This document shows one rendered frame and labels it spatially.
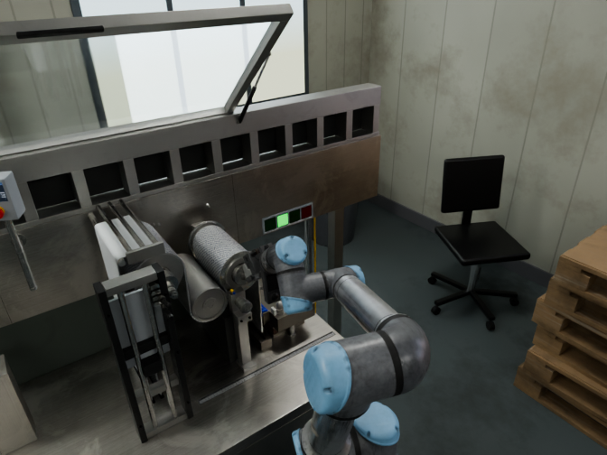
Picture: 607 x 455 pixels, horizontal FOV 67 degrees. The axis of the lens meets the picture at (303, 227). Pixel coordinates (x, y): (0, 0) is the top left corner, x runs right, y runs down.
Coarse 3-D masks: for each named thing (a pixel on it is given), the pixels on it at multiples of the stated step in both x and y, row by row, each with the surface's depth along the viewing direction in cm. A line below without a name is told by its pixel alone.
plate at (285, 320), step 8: (264, 296) 172; (264, 304) 167; (272, 304) 167; (304, 312) 167; (312, 312) 169; (272, 320) 164; (280, 320) 161; (288, 320) 163; (296, 320) 166; (280, 328) 162
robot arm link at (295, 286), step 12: (276, 276) 118; (288, 276) 115; (300, 276) 116; (312, 276) 117; (288, 288) 115; (300, 288) 115; (312, 288) 115; (324, 288) 116; (288, 300) 114; (300, 300) 114; (312, 300) 117; (288, 312) 115
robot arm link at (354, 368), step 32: (320, 352) 78; (352, 352) 78; (384, 352) 78; (320, 384) 77; (352, 384) 76; (384, 384) 77; (320, 416) 90; (352, 416) 82; (320, 448) 100; (352, 448) 109
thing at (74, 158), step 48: (336, 96) 183; (96, 144) 138; (144, 144) 147; (192, 144) 156; (240, 144) 175; (288, 144) 180; (336, 144) 193; (48, 192) 143; (96, 192) 151; (144, 192) 153
